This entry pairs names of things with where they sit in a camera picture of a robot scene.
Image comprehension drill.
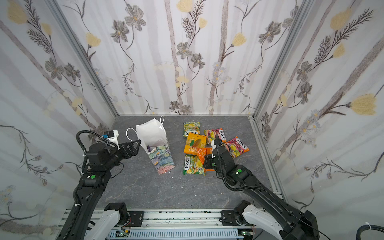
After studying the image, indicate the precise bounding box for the orange snack bag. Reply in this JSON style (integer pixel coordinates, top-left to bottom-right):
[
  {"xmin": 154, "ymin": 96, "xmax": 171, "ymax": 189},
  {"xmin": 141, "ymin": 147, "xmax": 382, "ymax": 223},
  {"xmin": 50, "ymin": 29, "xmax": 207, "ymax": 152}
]
[{"xmin": 197, "ymin": 148, "xmax": 215, "ymax": 172}]

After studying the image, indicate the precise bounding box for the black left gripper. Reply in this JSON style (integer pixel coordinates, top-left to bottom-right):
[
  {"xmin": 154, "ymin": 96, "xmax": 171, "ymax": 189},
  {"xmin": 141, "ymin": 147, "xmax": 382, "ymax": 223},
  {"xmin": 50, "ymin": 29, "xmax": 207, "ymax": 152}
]
[{"xmin": 102, "ymin": 139, "xmax": 141, "ymax": 171}]

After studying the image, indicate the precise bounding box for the floral paper gift bag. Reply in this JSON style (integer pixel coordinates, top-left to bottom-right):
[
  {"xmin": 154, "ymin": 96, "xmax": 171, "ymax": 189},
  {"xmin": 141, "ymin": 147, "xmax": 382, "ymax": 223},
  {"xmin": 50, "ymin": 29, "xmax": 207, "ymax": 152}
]
[{"xmin": 126, "ymin": 116, "xmax": 175, "ymax": 175}]

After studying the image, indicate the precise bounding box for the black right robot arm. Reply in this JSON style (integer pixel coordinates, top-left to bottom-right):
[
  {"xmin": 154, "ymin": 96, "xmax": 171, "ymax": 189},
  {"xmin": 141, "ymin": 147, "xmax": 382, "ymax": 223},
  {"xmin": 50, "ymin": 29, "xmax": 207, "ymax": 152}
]
[{"xmin": 207, "ymin": 136, "xmax": 320, "ymax": 240}]

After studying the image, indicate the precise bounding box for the green Fox's candy bag front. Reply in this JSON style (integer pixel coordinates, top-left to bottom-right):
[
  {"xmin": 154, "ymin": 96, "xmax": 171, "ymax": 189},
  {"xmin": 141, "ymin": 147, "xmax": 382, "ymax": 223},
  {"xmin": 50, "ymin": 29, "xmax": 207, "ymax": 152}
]
[{"xmin": 183, "ymin": 155, "xmax": 206, "ymax": 175}]

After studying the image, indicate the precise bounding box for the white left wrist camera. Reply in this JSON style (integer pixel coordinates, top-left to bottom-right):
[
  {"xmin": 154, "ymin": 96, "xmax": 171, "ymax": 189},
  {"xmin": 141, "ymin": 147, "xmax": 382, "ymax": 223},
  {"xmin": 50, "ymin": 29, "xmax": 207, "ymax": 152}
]
[{"xmin": 102, "ymin": 130, "xmax": 120, "ymax": 150}]

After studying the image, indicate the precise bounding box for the fox's fruits candy bag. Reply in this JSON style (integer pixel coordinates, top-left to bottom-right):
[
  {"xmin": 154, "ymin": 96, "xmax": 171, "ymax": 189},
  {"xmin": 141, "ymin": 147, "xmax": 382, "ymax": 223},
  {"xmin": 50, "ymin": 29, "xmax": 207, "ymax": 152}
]
[
  {"xmin": 204, "ymin": 129, "xmax": 227, "ymax": 144},
  {"xmin": 224, "ymin": 137, "xmax": 249, "ymax": 159}
]

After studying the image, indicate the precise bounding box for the Fox's fruits candy bag far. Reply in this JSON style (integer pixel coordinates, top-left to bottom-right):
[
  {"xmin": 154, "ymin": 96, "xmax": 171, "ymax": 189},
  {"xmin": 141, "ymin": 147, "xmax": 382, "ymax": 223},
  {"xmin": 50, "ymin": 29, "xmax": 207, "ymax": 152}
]
[{"xmin": 204, "ymin": 129, "xmax": 227, "ymax": 144}]

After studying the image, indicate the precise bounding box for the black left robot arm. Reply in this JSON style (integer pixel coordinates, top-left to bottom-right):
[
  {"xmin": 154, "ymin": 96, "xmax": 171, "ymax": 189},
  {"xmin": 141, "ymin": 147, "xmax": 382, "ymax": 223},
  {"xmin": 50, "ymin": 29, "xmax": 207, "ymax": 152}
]
[{"xmin": 57, "ymin": 130, "xmax": 143, "ymax": 240}]

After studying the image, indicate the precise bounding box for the Fox's fruits candy bag near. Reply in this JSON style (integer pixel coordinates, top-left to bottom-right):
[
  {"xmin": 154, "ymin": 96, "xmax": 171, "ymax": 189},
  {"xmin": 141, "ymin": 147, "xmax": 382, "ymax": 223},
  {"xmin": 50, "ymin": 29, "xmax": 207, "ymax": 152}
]
[{"xmin": 224, "ymin": 137, "xmax": 249, "ymax": 159}]

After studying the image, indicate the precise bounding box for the yellow mango snack bag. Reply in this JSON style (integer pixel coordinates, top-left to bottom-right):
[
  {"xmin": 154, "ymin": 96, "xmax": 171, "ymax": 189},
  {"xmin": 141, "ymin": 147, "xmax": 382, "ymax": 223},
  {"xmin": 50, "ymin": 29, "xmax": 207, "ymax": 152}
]
[{"xmin": 184, "ymin": 133, "xmax": 207, "ymax": 156}]

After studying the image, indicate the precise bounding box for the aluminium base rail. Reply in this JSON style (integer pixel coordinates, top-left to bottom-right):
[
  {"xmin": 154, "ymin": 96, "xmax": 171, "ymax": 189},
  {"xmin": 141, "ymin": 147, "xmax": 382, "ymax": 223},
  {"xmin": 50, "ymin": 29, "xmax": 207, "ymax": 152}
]
[{"xmin": 56, "ymin": 208, "xmax": 284, "ymax": 240}]

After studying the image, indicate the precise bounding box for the black cable bottom right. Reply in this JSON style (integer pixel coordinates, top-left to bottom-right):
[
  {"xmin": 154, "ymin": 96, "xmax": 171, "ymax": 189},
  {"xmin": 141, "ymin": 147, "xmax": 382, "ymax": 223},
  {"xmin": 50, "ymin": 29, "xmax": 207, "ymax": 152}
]
[{"xmin": 355, "ymin": 221, "xmax": 384, "ymax": 240}]

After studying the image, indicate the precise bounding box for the green Fox's spring tea bag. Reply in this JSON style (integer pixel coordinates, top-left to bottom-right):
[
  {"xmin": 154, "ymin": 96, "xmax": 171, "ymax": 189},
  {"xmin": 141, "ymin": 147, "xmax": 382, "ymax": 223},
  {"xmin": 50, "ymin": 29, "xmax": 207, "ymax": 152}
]
[{"xmin": 183, "ymin": 122, "xmax": 201, "ymax": 138}]

